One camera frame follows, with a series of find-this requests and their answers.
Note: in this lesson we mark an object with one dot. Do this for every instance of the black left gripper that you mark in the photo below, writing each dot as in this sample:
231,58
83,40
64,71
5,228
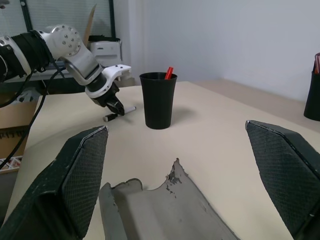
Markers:
103,97

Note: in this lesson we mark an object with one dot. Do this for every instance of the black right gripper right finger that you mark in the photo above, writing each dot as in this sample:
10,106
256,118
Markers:
282,170

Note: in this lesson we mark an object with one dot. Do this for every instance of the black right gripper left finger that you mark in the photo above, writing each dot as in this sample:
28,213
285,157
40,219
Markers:
50,190

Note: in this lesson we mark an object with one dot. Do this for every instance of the white marker with black cap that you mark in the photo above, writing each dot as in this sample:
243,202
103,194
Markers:
130,109

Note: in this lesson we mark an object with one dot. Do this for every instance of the tall black plastic cup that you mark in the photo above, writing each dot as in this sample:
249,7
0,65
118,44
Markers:
158,102

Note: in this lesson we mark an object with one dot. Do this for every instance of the black cup with flared base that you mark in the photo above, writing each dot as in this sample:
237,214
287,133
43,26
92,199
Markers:
313,97

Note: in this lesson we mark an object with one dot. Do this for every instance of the grey worn glasses case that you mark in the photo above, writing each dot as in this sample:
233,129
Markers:
162,212

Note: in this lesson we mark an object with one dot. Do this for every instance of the white lattice rack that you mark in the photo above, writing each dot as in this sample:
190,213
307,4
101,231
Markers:
10,166

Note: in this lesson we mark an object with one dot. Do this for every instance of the white printer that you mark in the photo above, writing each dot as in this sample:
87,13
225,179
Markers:
106,51

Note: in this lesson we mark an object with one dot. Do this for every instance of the brown cardboard box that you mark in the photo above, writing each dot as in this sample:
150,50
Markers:
15,117

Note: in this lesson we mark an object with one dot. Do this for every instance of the upright cardboard sheet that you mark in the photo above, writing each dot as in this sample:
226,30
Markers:
89,27

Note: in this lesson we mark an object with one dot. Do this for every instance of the dark red marker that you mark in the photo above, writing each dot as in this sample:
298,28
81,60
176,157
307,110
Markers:
317,62

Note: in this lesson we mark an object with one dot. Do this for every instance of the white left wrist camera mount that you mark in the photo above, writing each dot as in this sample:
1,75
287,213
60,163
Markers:
113,72

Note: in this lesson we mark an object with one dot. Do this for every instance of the dark window frame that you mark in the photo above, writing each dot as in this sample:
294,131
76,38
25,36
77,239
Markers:
113,17

